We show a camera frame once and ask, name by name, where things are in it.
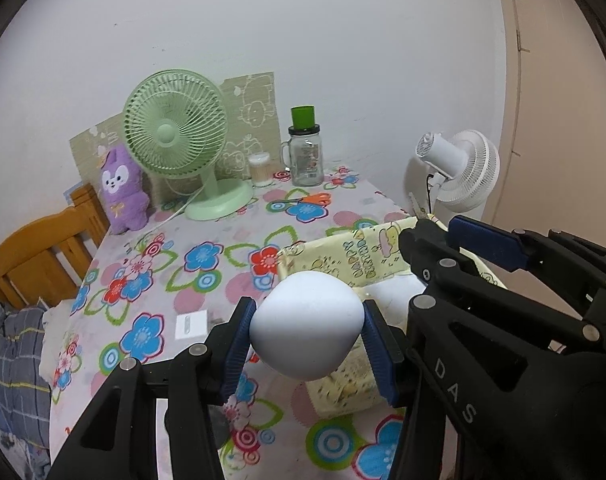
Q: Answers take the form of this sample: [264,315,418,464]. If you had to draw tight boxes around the white fan power cable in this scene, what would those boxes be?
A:
[153,187,204,233]

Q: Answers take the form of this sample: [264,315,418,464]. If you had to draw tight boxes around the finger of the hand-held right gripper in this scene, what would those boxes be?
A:
[398,227,601,480]
[449,215,606,331]

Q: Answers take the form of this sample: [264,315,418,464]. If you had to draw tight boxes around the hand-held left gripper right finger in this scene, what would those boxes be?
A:
[361,300,446,480]

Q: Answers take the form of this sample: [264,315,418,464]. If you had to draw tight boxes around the floral tablecloth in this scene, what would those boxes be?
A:
[38,165,458,480]

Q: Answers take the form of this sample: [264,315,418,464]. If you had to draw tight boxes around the clear cotton swab jar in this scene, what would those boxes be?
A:
[248,151,272,188]

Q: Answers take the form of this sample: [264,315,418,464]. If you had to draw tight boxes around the orange handled scissors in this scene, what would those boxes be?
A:
[269,192,331,207]

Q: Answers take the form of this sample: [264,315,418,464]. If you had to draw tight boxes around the printed cardboard sheet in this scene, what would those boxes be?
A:
[69,71,278,196]

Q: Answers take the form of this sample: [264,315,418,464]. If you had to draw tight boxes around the white egg-shaped object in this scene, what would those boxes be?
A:
[249,270,364,381]

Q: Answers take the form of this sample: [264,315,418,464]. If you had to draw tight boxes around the purple plush toy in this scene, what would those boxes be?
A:
[100,144,151,235]

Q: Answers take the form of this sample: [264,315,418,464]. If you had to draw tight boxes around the green desk fan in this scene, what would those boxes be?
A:
[123,67,254,222]

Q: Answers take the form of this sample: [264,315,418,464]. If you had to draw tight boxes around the wooden chair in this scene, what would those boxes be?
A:
[0,183,111,311]

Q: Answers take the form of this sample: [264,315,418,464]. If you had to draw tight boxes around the white card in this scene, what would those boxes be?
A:
[175,310,208,339]

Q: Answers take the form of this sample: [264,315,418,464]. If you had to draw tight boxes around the plaid grey cushion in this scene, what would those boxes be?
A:
[0,295,51,466]

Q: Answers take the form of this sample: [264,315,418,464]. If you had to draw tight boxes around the glass jar with green lid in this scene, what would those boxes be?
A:
[281,106,325,187]

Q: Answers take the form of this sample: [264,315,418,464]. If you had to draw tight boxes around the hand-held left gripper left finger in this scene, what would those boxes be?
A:
[48,296,258,480]

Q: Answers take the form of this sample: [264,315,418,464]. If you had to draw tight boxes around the white standing fan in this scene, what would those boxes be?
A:
[415,130,500,213]

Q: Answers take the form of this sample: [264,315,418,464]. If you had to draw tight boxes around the beige door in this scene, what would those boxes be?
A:
[483,0,606,261]

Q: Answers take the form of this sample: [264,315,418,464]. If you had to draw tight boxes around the yellow cartoon printed box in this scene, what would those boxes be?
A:
[275,215,508,418]

